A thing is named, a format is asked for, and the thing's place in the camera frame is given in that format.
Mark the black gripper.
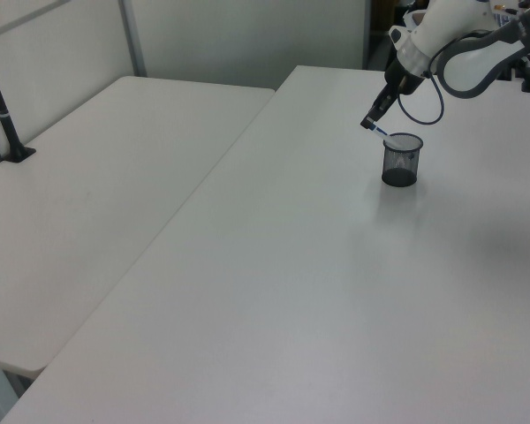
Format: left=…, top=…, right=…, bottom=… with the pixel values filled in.
left=360, top=59, right=427, bottom=130

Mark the blue and white marker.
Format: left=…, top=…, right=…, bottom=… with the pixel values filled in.
left=368, top=124, right=408, bottom=150

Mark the black mesh pen cup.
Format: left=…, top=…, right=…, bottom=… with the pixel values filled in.
left=381, top=132, right=425, bottom=187

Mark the blue gripper cable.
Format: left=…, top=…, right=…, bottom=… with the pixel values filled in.
left=397, top=72, right=447, bottom=126

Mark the grey metal partition post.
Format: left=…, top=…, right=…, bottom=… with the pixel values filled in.
left=117, top=0, right=148, bottom=78

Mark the black camera pole with base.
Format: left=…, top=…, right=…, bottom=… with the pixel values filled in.
left=0, top=38, right=37, bottom=165

